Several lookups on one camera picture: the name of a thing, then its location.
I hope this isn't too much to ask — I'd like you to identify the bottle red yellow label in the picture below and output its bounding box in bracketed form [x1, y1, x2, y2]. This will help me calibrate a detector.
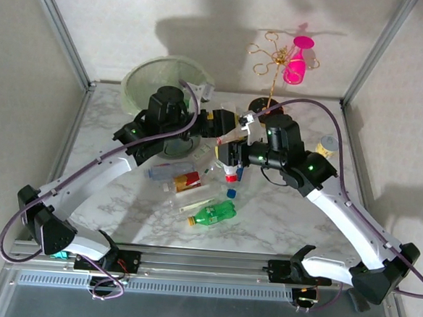
[161, 168, 204, 197]

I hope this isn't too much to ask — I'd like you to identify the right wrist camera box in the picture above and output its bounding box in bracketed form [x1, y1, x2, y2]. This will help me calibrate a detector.
[236, 109, 265, 147]

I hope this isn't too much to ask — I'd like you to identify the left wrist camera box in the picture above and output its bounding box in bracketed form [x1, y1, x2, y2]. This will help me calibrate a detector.
[184, 80, 217, 105]

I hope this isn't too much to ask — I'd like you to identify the grey slotted cable duct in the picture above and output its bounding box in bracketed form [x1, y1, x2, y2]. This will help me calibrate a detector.
[17, 269, 296, 305]

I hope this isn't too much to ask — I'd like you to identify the clear bottle red cap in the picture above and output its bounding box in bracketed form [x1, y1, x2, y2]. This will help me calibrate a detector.
[212, 100, 247, 185]

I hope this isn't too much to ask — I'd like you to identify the gold wire glass rack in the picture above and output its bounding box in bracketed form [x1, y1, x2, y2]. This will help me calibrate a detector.
[242, 29, 322, 119]

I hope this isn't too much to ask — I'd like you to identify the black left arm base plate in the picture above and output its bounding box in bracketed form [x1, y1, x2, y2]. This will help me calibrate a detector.
[73, 246, 143, 275]

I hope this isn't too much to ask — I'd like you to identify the clear crushed Ganten bottle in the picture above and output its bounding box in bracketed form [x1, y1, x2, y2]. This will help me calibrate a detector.
[143, 158, 197, 184]

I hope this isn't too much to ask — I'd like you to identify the pink wine glass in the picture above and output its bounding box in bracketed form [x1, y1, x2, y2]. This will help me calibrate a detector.
[281, 35, 315, 87]

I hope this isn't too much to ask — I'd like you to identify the clear water bottle blue label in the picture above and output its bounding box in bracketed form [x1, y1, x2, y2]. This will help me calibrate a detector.
[225, 179, 246, 200]

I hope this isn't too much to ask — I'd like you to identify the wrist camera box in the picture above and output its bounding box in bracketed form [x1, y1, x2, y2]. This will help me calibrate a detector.
[236, 109, 265, 147]
[184, 80, 217, 105]

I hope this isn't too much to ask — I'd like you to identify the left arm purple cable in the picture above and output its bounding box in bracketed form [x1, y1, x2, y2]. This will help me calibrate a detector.
[0, 67, 203, 307]

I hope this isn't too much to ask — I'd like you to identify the small black block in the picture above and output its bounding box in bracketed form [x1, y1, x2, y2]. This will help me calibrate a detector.
[345, 293, 372, 315]

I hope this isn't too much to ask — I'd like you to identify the aluminium enclosure frame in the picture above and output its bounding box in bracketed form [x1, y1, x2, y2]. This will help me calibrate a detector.
[0, 0, 423, 317]

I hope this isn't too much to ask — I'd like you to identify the tin can yellow label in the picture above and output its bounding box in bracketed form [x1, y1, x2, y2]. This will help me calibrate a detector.
[314, 133, 341, 161]

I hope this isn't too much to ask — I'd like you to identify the large clear plastic bottle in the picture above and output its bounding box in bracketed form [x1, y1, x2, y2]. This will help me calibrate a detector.
[169, 179, 231, 219]

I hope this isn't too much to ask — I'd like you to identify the aluminium mounting rail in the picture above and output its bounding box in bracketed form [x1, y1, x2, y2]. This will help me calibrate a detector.
[6, 237, 403, 298]

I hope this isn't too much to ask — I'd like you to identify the green plastic bottle yellow cap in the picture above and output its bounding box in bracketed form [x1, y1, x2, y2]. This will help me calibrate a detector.
[186, 196, 238, 231]

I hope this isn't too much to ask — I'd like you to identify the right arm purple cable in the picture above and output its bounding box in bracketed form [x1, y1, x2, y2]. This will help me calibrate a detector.
[243, 95, 423, 317]

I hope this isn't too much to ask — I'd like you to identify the translucent green waste bin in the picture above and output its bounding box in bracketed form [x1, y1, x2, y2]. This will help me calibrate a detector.
[119, 52, 216, 163]

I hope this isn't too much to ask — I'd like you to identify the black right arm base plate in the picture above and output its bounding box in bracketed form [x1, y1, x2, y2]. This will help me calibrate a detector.
[266, 258, 334, 287]

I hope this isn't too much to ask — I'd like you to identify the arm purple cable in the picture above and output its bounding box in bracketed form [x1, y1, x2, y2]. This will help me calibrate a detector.
[243, 95, 423, 317]
[0, 67, 203, 307]

